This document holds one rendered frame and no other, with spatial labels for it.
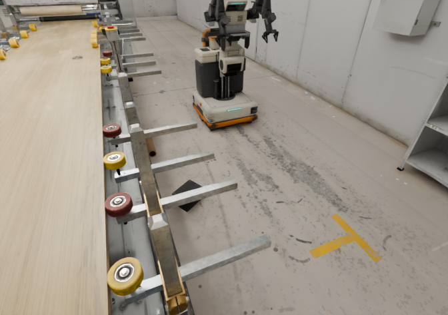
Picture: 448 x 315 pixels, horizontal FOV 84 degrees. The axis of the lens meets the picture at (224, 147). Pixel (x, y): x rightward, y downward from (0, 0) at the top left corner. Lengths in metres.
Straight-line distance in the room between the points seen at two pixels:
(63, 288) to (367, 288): 1.57
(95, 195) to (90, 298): 0.34
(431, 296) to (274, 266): 0.88
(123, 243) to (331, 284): 1.22
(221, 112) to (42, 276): 2.30
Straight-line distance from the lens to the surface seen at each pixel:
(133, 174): 1.11
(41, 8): 5.00
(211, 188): 0.93
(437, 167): 2.82
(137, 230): 1.15
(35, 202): 1.01
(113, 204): 0.88
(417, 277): 2.05
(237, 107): 2.85
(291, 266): 1.77
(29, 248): 0.88
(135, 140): 0.68
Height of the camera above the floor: 1.50
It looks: 35 degrees down
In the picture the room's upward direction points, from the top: straight up
